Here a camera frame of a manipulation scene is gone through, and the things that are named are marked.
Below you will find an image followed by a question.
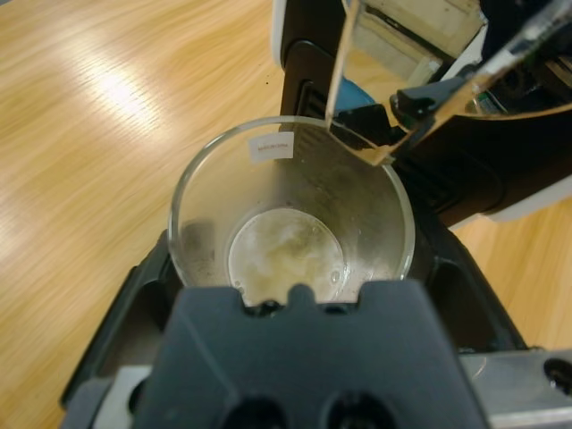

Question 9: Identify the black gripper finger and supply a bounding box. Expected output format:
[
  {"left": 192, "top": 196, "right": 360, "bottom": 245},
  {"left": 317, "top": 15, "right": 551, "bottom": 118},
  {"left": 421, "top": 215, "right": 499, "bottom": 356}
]
[
  {"left": 60, "top": 230, "right": 189, "bottom": 410},
  {"left": 408, "top": 209, "right": 528, "bottom": 357}
]

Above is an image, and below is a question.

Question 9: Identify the white capsule coffee machine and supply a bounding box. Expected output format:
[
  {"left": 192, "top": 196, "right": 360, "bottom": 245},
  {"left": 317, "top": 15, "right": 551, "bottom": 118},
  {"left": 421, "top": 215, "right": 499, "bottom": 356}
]
[{"left": 271, "top": 0, "right": 572, "bottom": 230}]

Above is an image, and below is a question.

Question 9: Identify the clear glass cup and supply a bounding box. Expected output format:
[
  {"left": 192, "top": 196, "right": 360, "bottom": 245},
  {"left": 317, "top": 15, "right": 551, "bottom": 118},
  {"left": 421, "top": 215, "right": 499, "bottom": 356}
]
[{"left": 168, "top": 115, "right": 416, "bottom": 309}]

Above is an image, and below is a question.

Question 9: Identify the white label sticker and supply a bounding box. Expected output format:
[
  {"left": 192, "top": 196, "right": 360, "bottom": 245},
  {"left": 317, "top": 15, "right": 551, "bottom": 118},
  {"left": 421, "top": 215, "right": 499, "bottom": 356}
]
[{"left": 247, "top": 131, "right": 295, "bottom": 163}]

